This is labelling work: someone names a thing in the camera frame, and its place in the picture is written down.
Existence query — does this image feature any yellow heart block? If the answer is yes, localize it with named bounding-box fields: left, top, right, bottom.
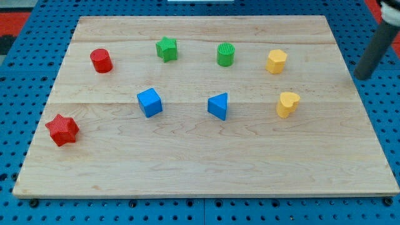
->
left=276, top=92, right=301, bottom=119

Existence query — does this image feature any green star block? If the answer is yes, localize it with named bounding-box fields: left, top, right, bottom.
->
left=156, top=36, right=178, bottom=63

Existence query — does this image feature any red cylinder block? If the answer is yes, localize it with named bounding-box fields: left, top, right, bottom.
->
left=90, top=48, right=113, bottom=73

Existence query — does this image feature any green cylinder block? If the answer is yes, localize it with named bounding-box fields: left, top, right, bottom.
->
left=217, top=42, right=235, bottom=67

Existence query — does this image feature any yellow hexagon block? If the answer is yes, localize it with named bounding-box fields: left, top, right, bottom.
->
left=265, top=49, right=288, bottom=74

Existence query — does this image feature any wooden board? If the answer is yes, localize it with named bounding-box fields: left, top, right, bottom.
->
left=13, top=16, right=399, bottom=199

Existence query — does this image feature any red star block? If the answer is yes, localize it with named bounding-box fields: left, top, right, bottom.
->
left=45, top=114, right=79, bottom=147

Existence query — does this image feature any grey cylindrical robot arm stick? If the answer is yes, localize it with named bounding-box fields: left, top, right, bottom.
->
left=353, top=20, right=399, bottom=81

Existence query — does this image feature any blue triangle block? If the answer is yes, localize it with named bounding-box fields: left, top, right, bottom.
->
left=207, top=92, right=228, bottom=121

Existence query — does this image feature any blue cube block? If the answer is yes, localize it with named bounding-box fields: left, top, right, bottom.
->
left=137, top=88, right=163, bottom=118

